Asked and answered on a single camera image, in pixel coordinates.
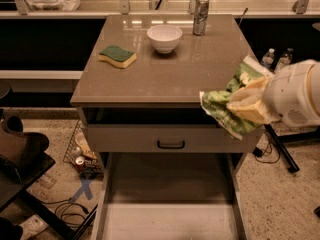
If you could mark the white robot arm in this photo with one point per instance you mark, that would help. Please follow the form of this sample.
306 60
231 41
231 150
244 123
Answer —
291 96

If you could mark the green jalapeno chip bag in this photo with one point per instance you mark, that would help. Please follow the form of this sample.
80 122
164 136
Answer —
214 103

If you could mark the closed drawer with black handle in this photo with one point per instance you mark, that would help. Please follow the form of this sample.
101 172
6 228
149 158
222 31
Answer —
167 138

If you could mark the grey cabinet with counter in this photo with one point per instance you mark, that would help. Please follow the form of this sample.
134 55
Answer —
159 89

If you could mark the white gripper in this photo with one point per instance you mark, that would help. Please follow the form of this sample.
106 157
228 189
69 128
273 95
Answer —
289 91

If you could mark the silver beverage can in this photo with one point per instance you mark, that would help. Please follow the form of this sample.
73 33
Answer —
200 17

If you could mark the clear water bottle white cap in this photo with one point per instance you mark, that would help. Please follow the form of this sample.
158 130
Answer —
268 58

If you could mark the wire basket with cans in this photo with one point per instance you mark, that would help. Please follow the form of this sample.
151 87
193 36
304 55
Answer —
79 155

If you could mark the brown chair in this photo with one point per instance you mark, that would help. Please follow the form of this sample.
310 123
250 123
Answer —
18 149

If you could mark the open grey middle drawer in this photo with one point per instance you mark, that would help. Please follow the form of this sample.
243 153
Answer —
169 196

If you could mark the white ceramic bowl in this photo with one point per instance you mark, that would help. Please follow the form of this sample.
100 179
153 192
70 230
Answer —
164 38

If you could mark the green and yellow sponge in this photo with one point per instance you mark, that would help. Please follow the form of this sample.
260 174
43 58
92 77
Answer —
117 56

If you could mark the clear bottle dark cap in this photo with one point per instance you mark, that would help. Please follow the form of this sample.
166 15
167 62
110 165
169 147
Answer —
284 60

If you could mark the black table leg bar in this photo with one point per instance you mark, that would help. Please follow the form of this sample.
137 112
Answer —
293 167

